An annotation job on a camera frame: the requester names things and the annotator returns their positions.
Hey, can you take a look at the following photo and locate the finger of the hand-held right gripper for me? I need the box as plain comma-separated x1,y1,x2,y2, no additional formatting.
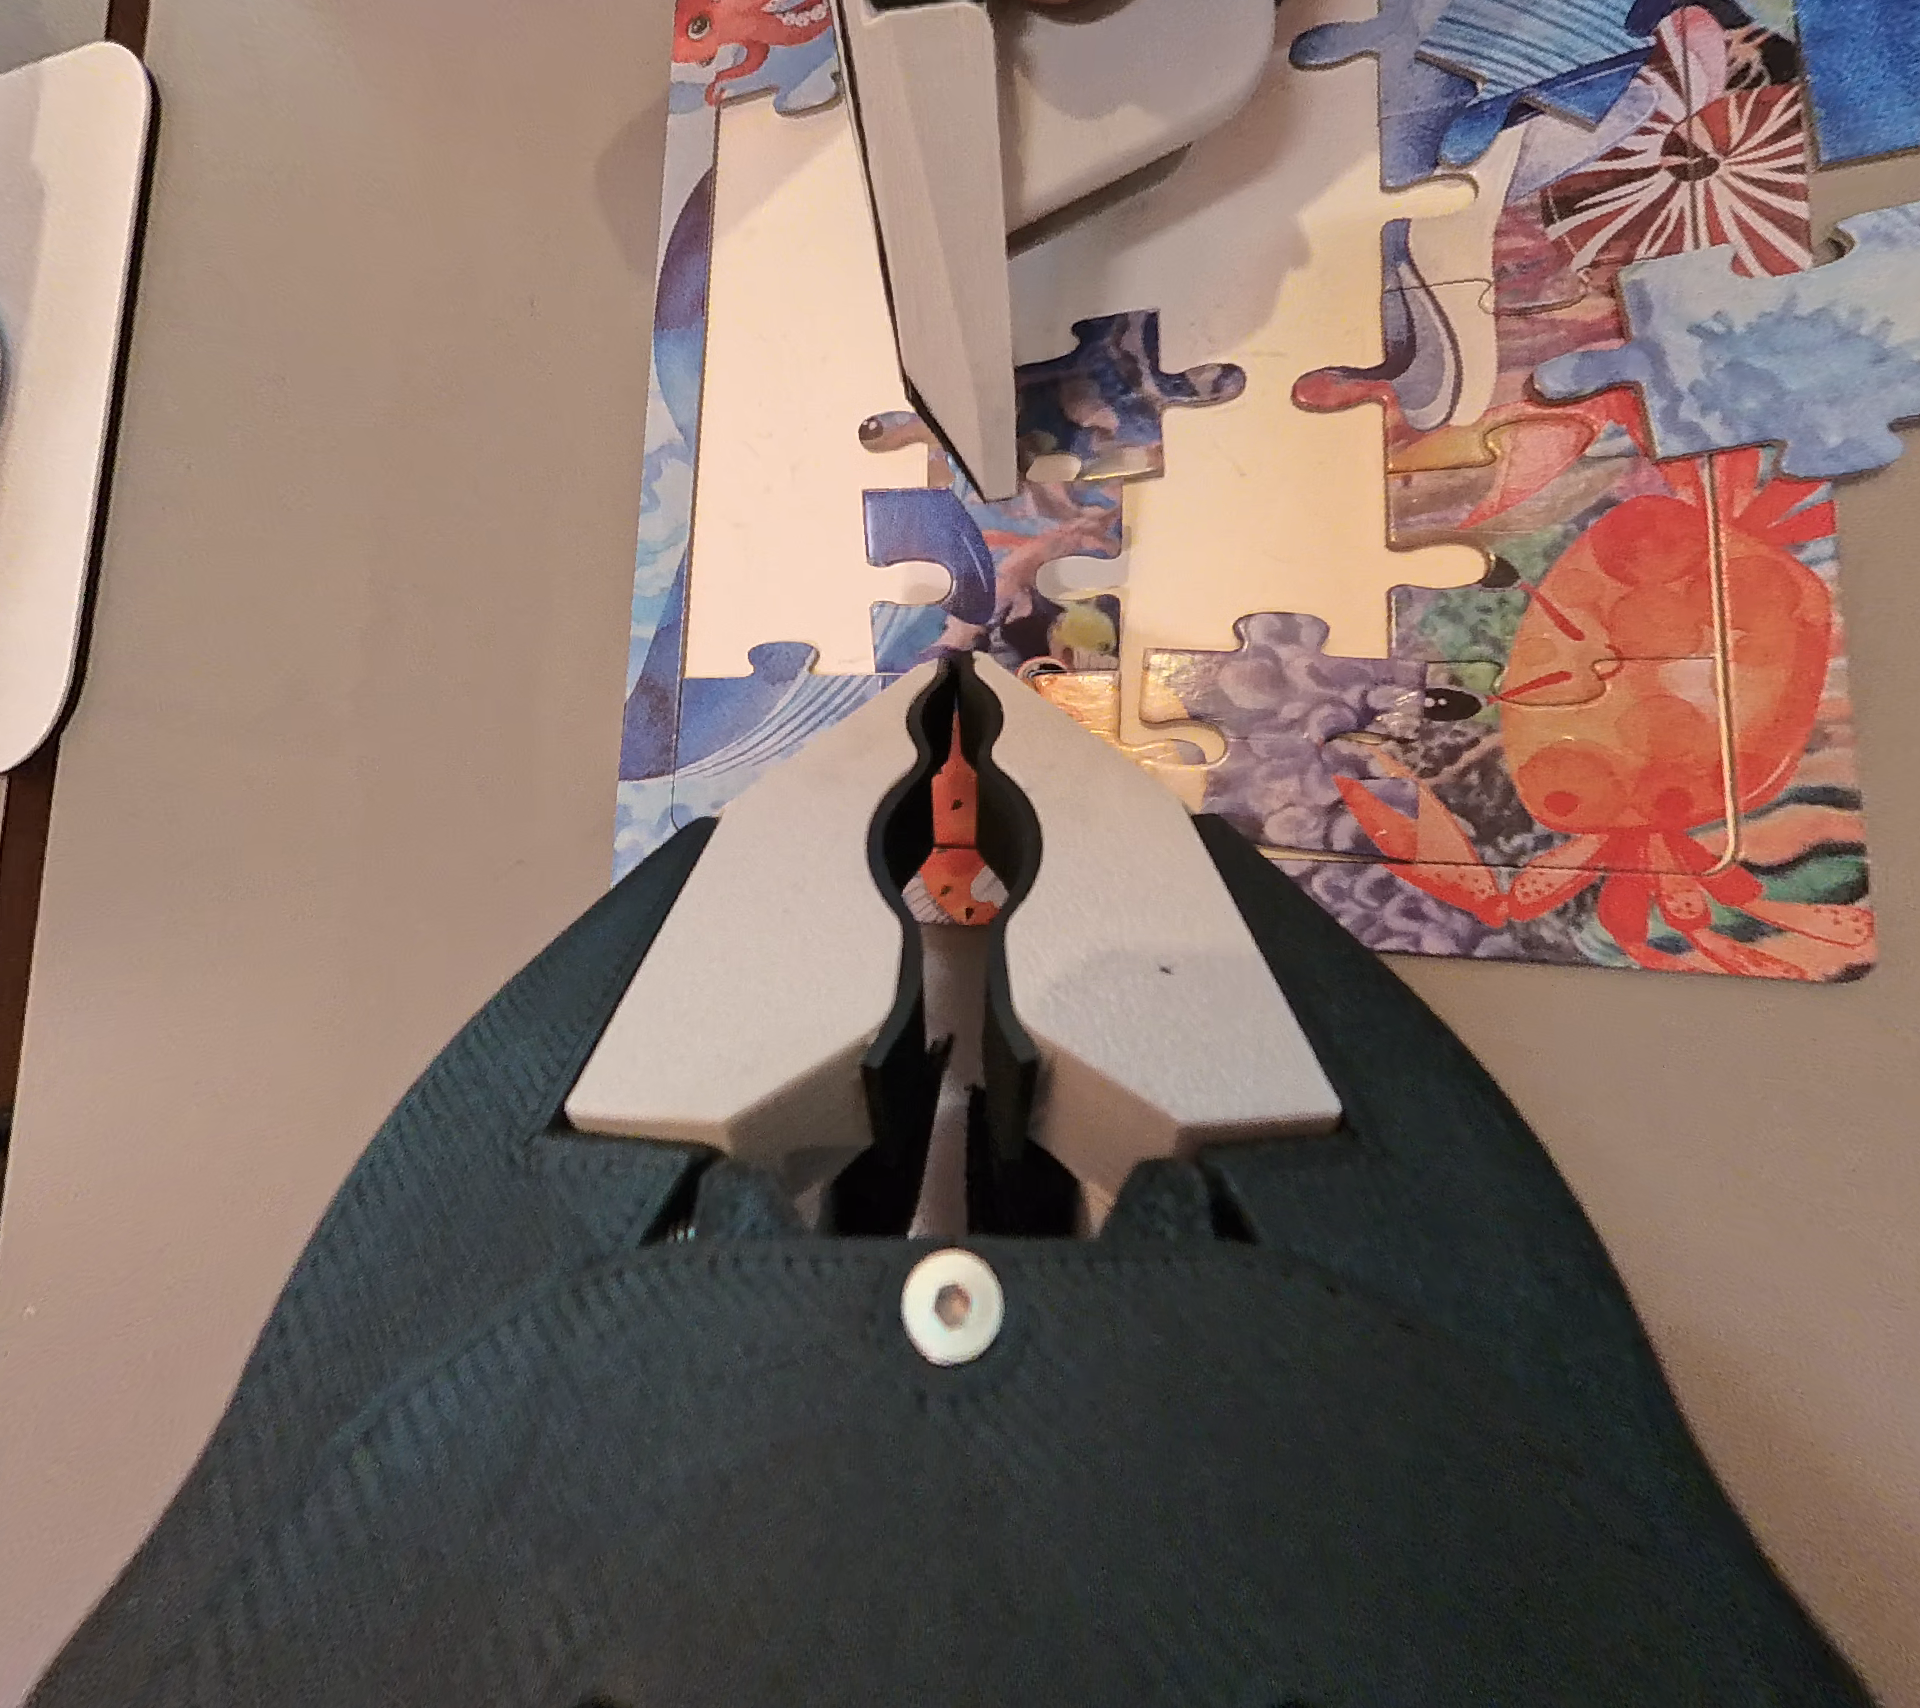
798,0,1025,507

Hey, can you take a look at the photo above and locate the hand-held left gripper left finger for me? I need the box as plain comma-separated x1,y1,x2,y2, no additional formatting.
563,657,958,1201

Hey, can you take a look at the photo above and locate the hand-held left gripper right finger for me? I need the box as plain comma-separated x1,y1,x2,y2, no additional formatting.
968,657,1346,1201

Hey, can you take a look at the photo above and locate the purple coral puzzle piece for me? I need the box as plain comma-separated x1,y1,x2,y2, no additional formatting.
858,310,1247,489
861,479,1130,678

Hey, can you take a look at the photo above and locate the sea animal jigsaw puzzle tray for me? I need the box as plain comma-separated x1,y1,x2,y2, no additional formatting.
613,0,1878,987

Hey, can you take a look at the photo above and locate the pale blue white puzzle piece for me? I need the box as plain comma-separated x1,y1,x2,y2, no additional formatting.
1531,207,1920,489

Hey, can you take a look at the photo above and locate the pale blue striped puzzle piece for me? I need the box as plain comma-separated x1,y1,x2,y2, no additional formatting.
1416,0,1647,114

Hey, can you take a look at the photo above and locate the blue puzzle piece striped end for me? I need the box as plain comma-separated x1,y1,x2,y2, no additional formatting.
1793,0,1920,168

